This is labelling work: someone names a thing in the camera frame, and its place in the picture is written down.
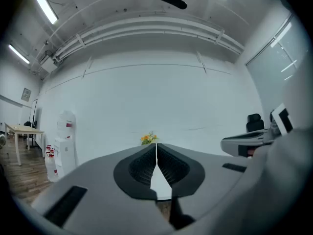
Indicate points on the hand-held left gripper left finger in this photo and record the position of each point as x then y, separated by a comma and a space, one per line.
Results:
97, 180

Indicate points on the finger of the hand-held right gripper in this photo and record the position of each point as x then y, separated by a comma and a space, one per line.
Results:
247, 135
232, 147

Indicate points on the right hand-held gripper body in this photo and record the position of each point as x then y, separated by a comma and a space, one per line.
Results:
278, 116

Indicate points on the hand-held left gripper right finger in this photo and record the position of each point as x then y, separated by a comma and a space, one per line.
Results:
215, 170

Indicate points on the black office chair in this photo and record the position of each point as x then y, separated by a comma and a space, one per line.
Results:
254, 124

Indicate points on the white water dispenser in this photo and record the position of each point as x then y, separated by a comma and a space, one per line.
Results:
64, 150

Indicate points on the frosted glass partition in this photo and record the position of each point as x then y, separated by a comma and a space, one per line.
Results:
276, 70

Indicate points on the clear water jug red cap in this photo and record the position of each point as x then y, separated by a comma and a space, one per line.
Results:
51, 168

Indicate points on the orange and yellow flower bouquet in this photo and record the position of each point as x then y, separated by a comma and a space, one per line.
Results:
148, 139

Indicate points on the light wooden table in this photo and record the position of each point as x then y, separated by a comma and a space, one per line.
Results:
23, 128

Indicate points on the white ceiling pipe bundle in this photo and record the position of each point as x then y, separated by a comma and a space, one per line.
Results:
146, 29

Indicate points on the long ceiling light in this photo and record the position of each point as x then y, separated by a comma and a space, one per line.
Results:
45, 5
19, 54

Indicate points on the framed wall notice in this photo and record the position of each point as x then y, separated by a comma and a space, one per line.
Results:
26, 94

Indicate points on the white square plastic block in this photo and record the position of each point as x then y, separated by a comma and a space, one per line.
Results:
49, 64

